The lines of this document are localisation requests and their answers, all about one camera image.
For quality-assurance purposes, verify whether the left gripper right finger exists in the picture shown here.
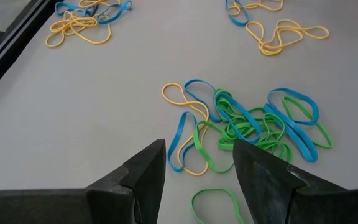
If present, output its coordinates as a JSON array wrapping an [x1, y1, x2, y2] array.
[[232, 139, 347, 224]]

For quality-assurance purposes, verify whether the grey table mat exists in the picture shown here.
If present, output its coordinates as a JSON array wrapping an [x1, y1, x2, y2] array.
[[0, 0, 358, 224]]

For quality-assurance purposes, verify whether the blue rubber band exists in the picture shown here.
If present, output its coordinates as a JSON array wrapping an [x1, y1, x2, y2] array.
[[183, 79, 223, 123], [214, 92, 262, 144], [224, 0, 250, 27], [54, 1, 99, 18], [263, 104, 319, 163], [267, 88, 320, 126], [96, 0, 133, 25], [167, 111, 198, 173]]

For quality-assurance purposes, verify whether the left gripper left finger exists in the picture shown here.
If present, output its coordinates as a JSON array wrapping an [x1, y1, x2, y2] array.
[[85, 139, 167, 224]]

